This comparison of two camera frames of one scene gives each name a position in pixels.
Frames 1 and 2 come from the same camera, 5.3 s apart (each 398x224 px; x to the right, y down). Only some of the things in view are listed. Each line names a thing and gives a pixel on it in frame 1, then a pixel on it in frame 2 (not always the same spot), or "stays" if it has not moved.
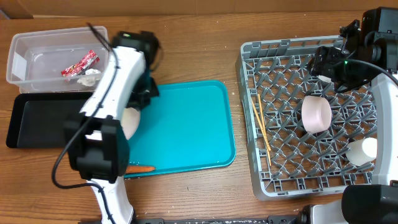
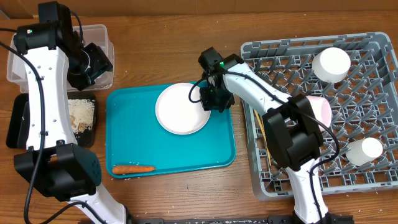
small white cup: x=362 y=151 stays
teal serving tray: x=188 y=126 stays
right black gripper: x=325 y=65 -> x=209 y=103
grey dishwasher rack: x=288 y=162 stays
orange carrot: x=131 y=169 stays
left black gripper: x=140 y=104 -> x=101 y=65
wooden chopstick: x=260 y=123 stays
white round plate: x=130 y=120 -> x=177 y=114
